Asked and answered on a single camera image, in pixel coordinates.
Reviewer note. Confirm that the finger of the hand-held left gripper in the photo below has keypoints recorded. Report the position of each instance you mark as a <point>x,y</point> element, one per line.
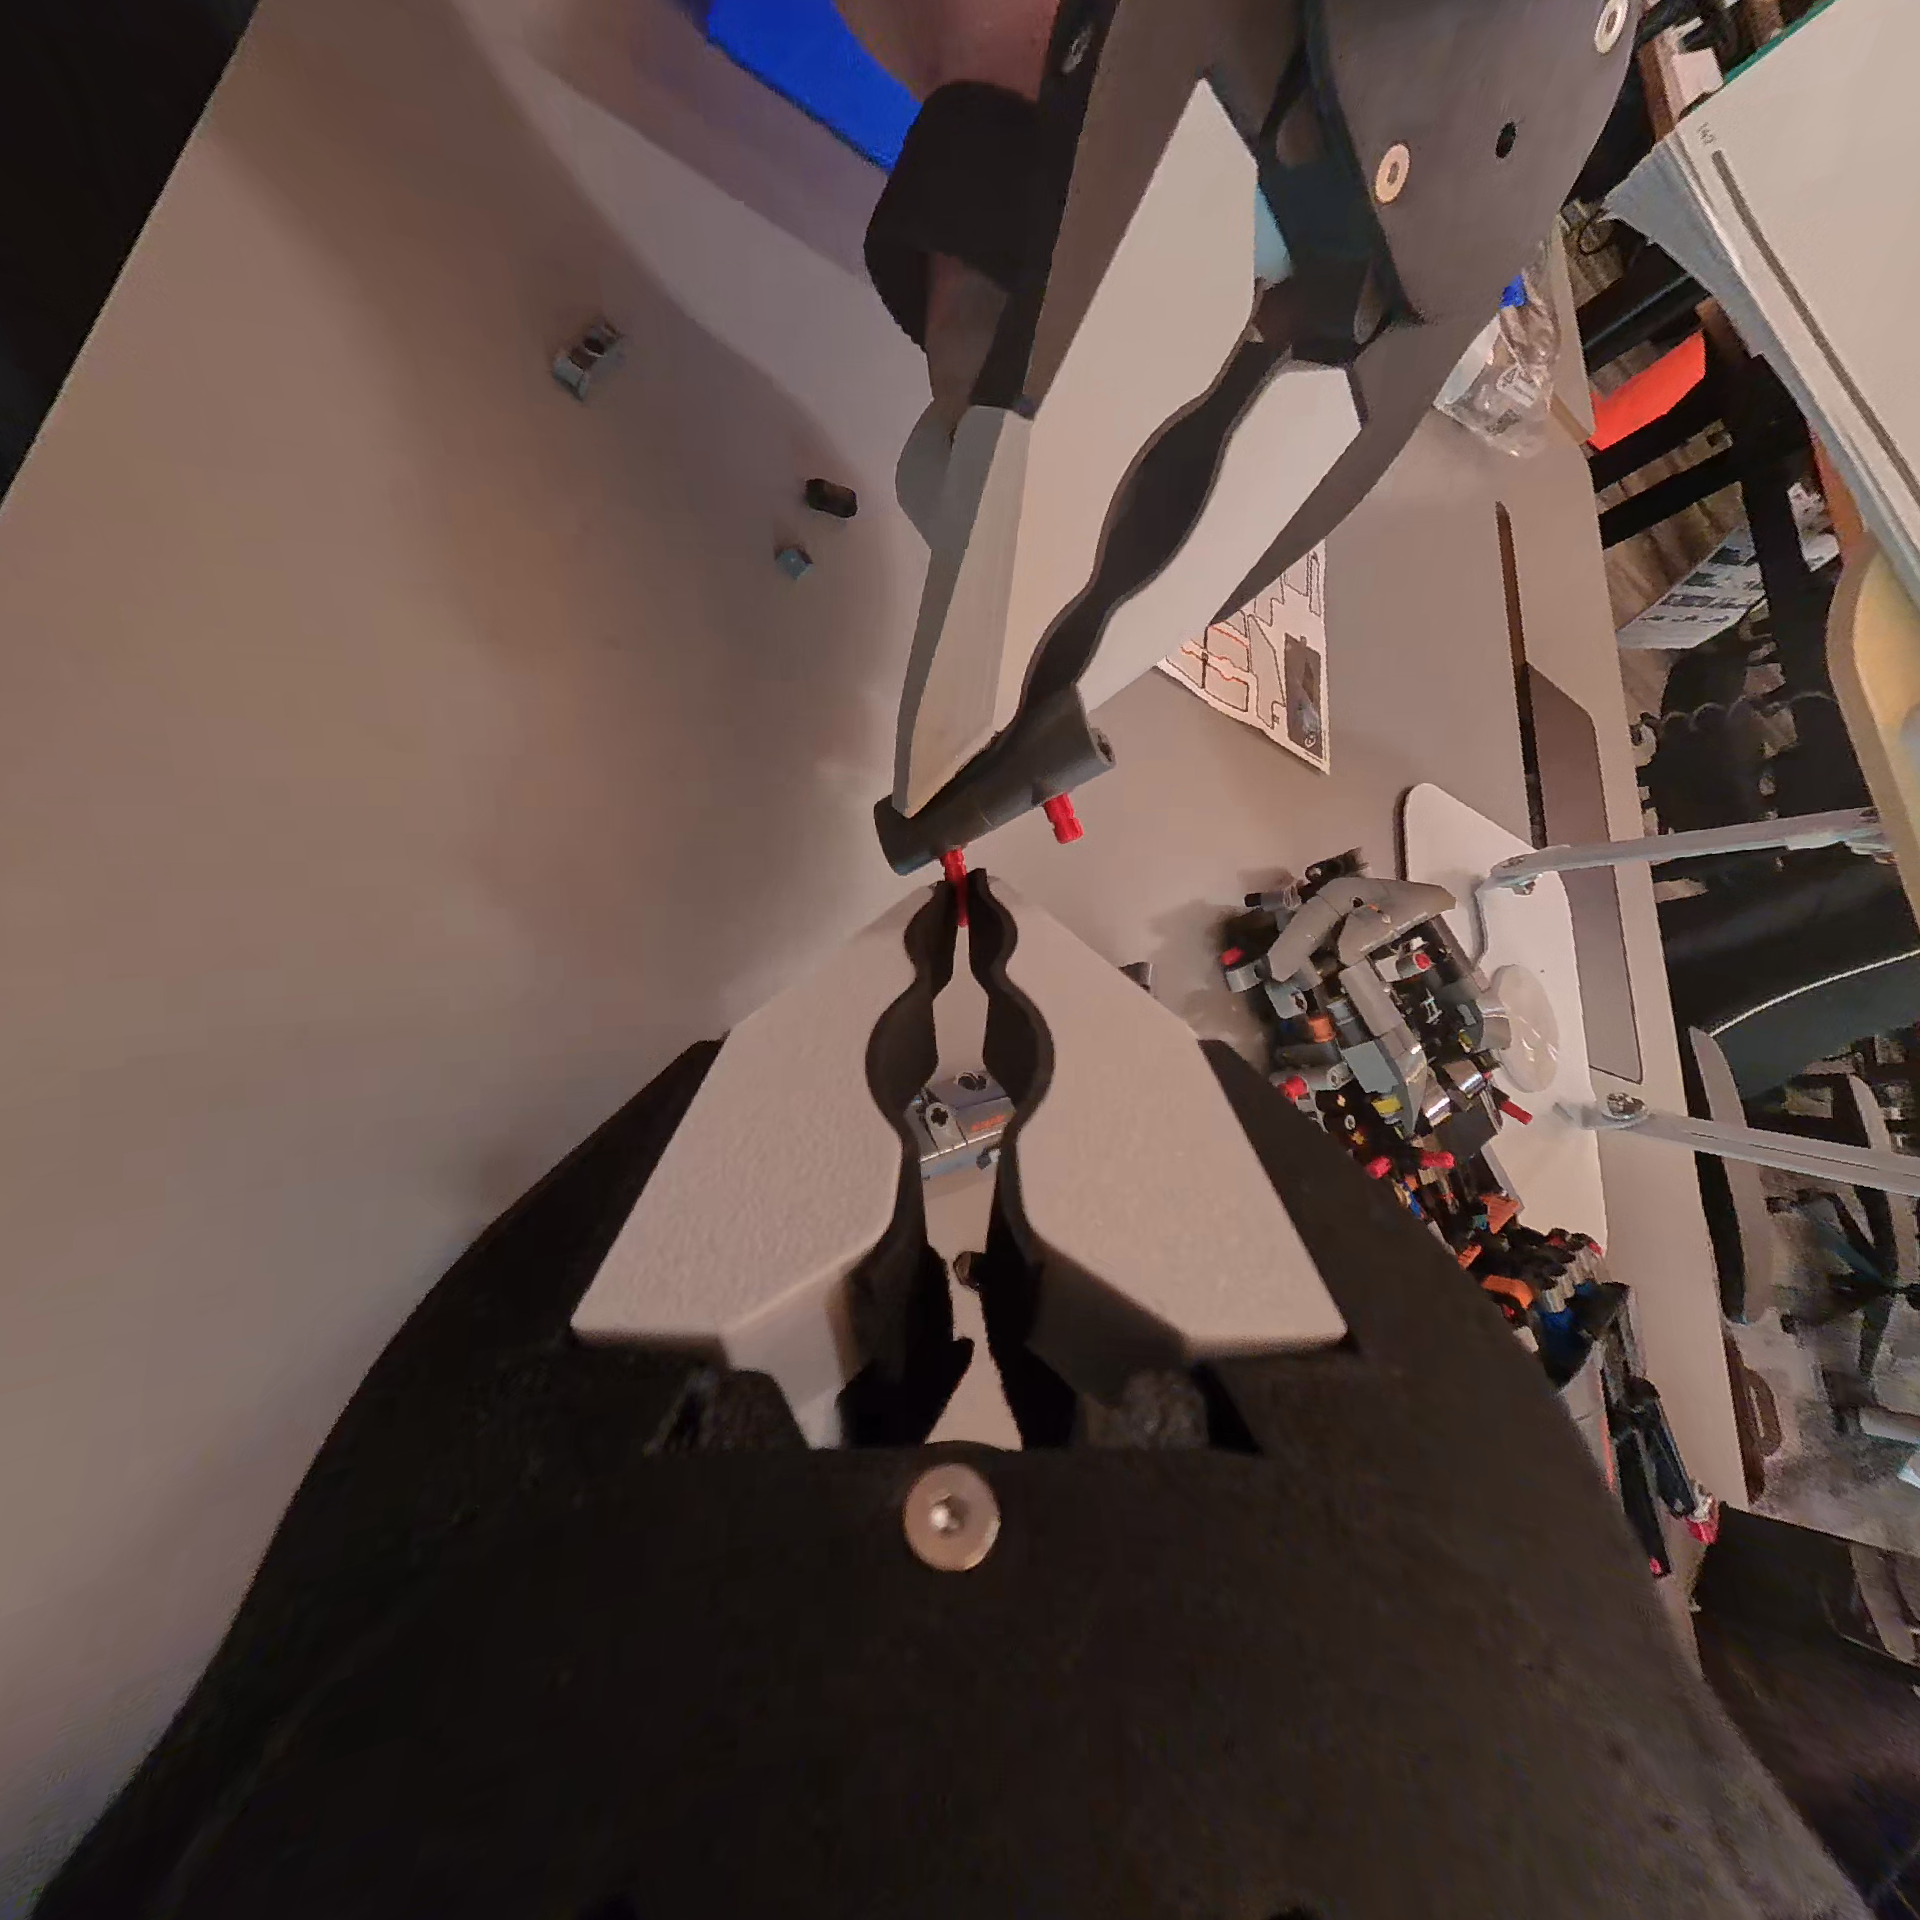
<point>1108,299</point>
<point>1260,481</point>

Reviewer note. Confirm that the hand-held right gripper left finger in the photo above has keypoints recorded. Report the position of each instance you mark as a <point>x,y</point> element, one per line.
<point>751,1201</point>

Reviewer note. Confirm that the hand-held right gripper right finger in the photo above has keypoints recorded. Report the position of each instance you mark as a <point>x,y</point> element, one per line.
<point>1171,1201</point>

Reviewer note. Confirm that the grey lego panel assembly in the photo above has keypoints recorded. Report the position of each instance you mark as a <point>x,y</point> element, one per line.
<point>961,1124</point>

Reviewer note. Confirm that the red lego axle pin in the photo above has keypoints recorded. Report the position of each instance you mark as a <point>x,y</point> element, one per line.
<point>1060,818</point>
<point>953,870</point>

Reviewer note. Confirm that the blue plastic bin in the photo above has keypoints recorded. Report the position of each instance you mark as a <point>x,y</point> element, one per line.
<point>796,59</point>

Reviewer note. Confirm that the lego sticker sheet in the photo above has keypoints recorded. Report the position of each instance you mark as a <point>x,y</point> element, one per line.
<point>1275,660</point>

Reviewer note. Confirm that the clear bag of lego parts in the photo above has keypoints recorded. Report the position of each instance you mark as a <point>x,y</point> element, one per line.
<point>1506,375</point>

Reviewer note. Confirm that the grey lego car model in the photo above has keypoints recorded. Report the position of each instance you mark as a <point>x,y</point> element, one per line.
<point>1395,1050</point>

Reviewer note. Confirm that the small black lego piece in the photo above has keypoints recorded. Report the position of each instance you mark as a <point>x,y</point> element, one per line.
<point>831,497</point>

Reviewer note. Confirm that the small grey square lego plate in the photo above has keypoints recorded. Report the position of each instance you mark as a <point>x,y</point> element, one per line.
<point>588,356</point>

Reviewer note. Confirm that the person's left hand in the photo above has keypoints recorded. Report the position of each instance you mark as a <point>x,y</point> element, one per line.
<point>967,323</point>

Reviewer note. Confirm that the orange plastic object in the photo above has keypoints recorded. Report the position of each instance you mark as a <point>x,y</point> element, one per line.
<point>1651,399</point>

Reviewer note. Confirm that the white book stand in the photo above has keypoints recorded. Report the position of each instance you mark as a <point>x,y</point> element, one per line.
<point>1454,839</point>

